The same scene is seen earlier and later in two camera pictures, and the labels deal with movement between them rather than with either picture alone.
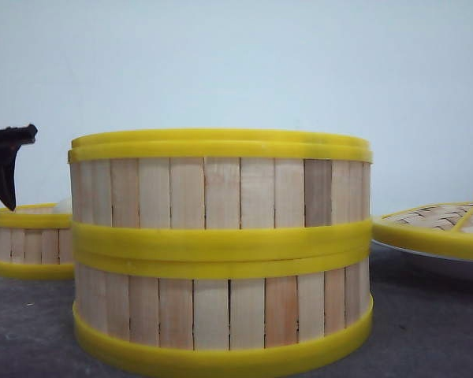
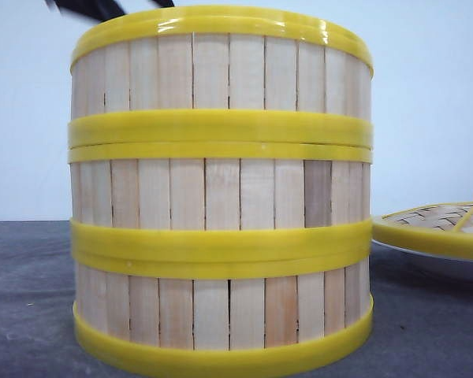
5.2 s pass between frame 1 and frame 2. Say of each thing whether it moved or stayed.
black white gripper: moved
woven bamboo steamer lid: stayed
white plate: stayed
